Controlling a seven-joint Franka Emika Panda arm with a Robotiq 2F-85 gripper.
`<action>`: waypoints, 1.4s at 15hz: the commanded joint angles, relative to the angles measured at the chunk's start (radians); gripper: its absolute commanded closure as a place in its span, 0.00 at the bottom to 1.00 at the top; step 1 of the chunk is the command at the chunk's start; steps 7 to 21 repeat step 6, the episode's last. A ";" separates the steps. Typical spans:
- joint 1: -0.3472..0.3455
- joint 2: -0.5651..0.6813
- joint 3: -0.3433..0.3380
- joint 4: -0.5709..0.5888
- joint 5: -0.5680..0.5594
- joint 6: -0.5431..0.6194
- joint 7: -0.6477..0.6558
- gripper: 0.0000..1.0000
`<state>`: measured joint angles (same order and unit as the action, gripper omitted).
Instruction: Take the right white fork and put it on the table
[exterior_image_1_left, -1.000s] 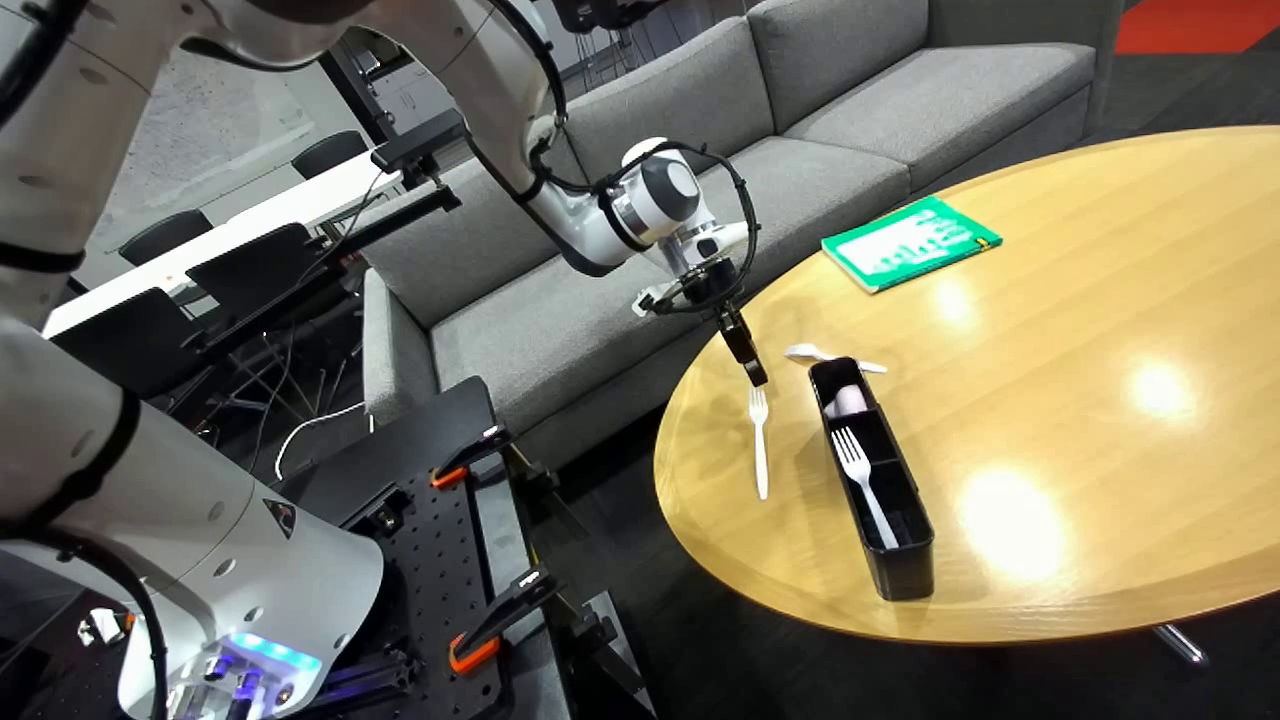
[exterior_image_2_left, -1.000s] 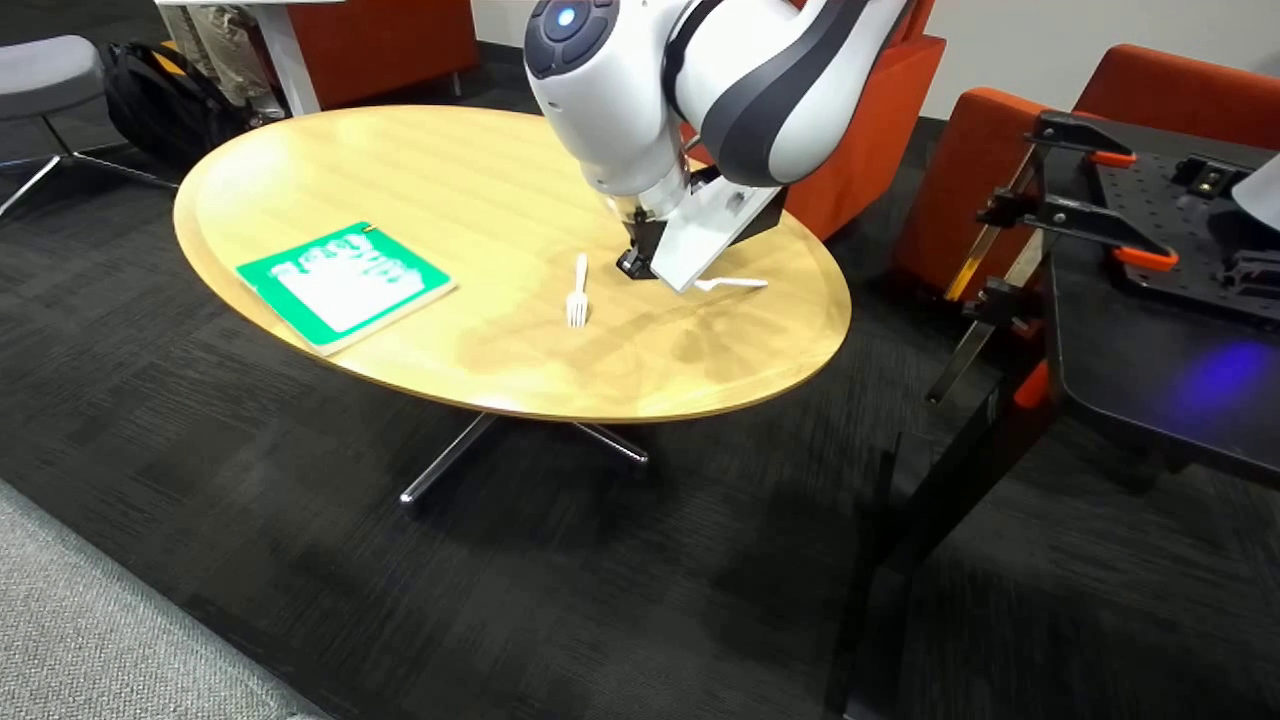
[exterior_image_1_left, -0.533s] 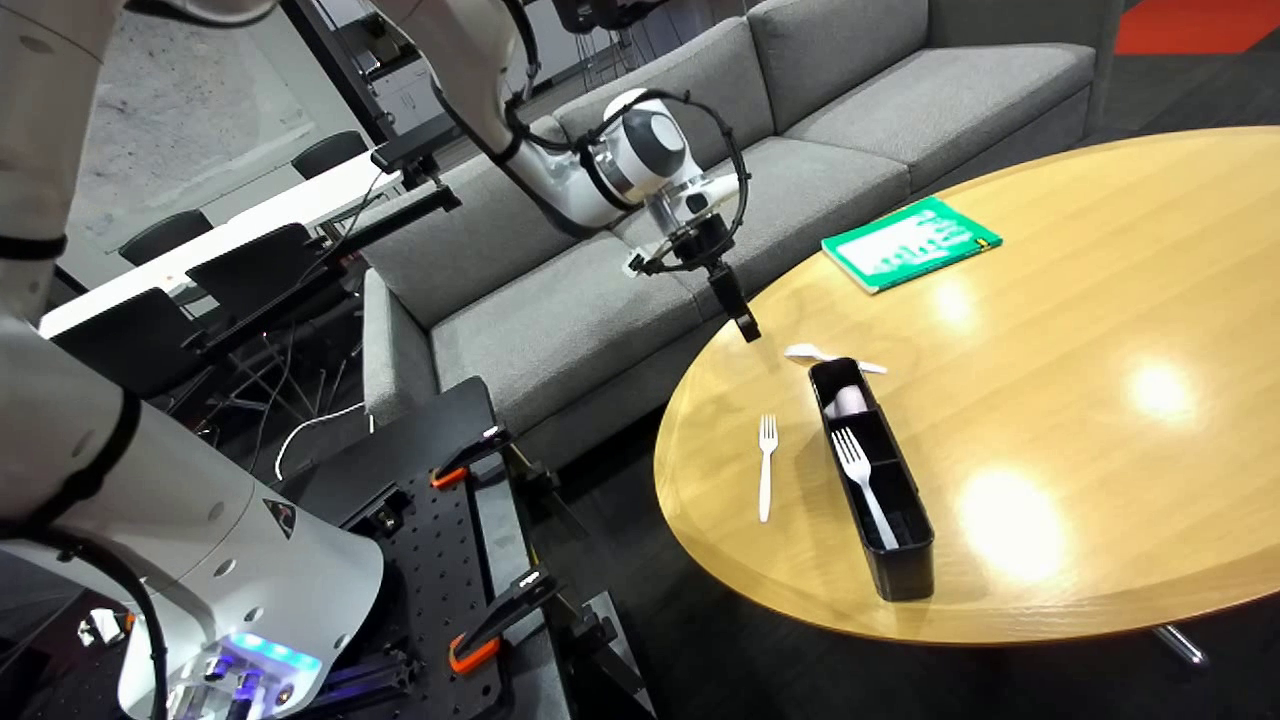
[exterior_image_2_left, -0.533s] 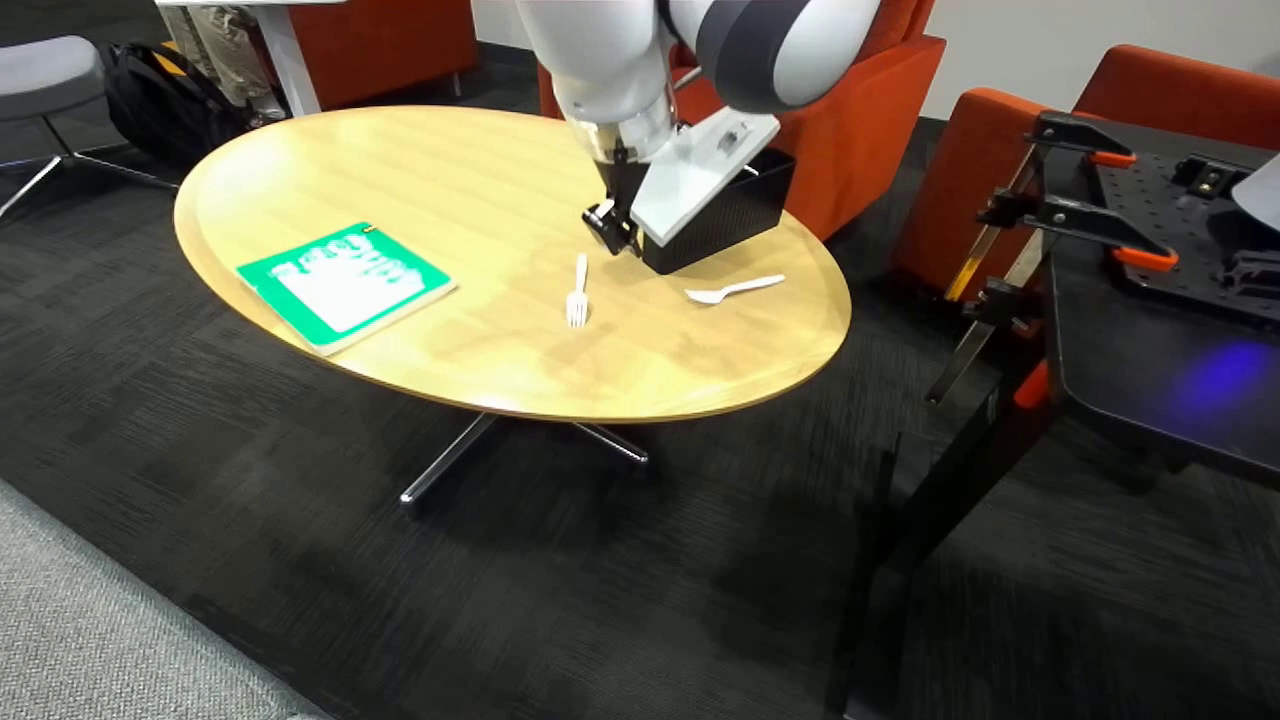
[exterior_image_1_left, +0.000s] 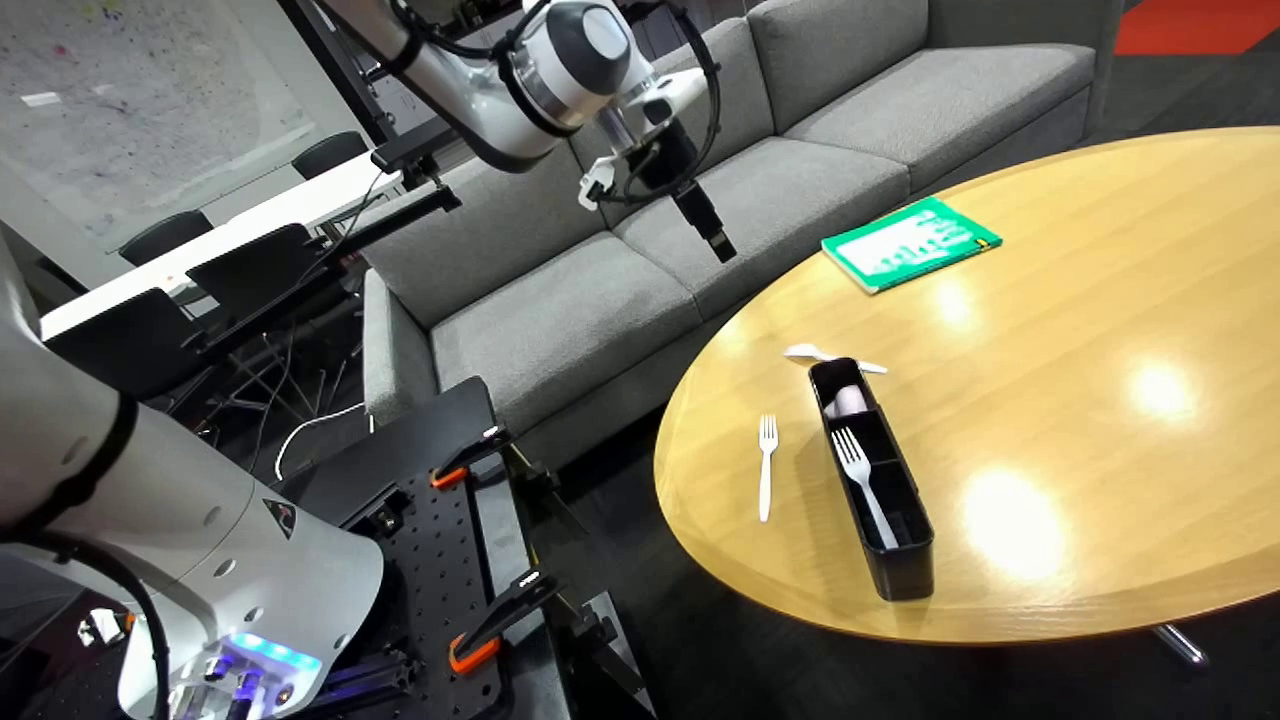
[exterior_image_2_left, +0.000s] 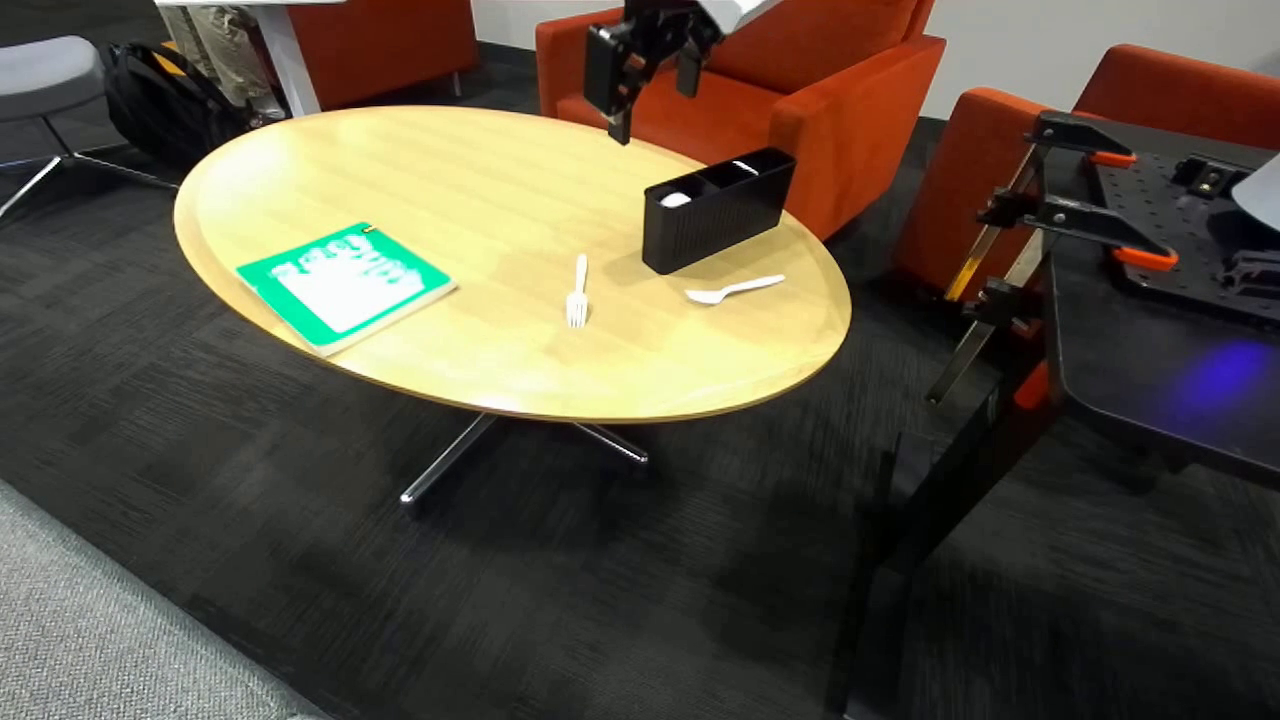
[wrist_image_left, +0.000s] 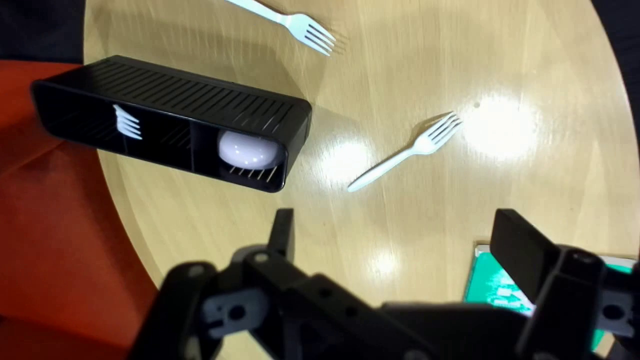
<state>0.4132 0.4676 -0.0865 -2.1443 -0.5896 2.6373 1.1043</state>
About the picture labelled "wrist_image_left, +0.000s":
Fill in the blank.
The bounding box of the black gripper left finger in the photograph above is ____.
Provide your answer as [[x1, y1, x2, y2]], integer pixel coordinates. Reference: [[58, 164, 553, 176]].
[[128, 208, 427, 360]]

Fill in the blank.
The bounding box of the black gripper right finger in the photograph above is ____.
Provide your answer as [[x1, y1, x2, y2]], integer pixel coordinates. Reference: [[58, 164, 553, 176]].
[[490, 208, 640, 360]]

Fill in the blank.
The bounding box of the white plastic fork in holder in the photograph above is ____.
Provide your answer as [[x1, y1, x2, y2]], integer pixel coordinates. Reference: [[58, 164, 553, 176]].
[[114, 104, 142, 141]]

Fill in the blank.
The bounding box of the green and white booklet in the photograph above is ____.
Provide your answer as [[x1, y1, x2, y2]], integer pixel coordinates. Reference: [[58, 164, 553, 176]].
[[461, 241, 635, 355]]

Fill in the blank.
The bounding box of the white round object in holder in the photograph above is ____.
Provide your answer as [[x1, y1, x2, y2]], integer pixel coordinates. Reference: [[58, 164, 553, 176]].
[[217, 131, 279, 171]]

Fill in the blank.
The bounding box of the black slotted cutlery holder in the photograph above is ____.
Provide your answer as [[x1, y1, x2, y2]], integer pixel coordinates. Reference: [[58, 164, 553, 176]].
[[32, 56, 312, 193]]

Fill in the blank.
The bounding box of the orange armchair centre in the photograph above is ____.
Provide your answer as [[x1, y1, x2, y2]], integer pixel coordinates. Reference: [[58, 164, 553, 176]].
[[0, 61, 155, 360]]

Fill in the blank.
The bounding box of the oval wooden table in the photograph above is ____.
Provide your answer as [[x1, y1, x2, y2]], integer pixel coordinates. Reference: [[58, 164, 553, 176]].
[[83, 0, 640, 304]]

